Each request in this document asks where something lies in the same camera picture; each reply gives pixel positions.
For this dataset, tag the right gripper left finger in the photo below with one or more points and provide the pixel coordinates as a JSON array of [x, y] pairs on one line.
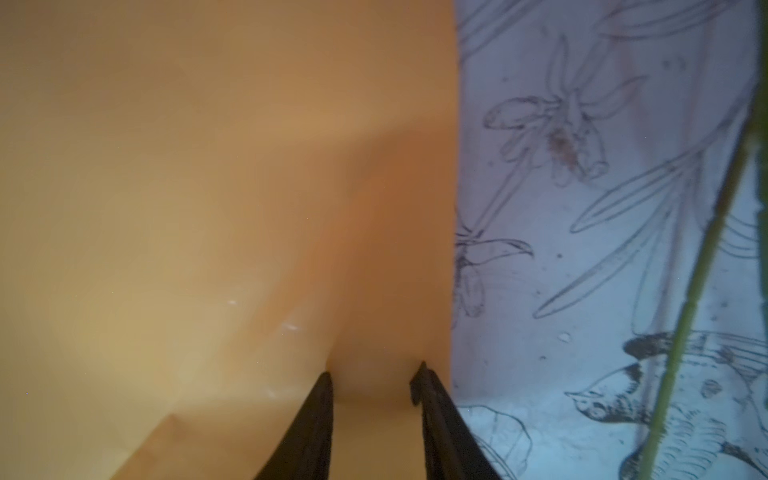
[[304, 452]]

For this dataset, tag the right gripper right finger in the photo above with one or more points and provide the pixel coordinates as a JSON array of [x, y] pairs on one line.
[[450, 450]]

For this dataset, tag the orange wrapping paper sheet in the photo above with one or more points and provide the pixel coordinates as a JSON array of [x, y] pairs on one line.
[[205, 205]]

